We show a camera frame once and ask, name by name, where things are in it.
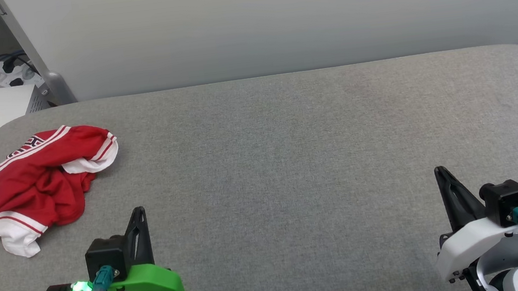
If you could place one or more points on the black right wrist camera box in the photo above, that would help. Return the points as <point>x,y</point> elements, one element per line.
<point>506,200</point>

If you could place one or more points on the white power strip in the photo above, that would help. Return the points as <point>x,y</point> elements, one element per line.
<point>12,75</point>

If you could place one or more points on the grey metal partition frame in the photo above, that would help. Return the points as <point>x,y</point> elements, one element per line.
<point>28,49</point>

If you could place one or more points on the white partition board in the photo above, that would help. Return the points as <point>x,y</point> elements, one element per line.
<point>273,17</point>

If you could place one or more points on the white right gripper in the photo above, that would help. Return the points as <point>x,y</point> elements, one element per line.
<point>470,243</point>

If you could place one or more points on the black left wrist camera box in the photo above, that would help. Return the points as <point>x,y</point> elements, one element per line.
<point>105,255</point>

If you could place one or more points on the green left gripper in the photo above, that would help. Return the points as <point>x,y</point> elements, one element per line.
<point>153,287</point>

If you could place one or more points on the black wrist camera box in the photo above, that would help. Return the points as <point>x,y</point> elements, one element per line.
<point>105,255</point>
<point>506,200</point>

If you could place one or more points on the red and white jersey shirt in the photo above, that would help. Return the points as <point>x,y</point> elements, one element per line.
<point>25,191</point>

